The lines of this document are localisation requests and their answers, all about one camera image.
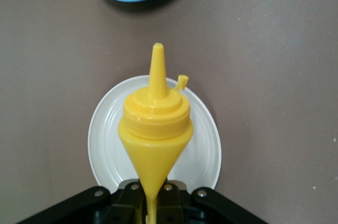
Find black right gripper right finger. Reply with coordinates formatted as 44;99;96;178
157;179;265;224

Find yellow squeeze bottle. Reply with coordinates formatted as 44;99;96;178
117;42;194;224

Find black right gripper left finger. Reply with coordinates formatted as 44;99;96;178
15;179;146;224

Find white round plate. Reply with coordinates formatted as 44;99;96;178
87;74;222;192

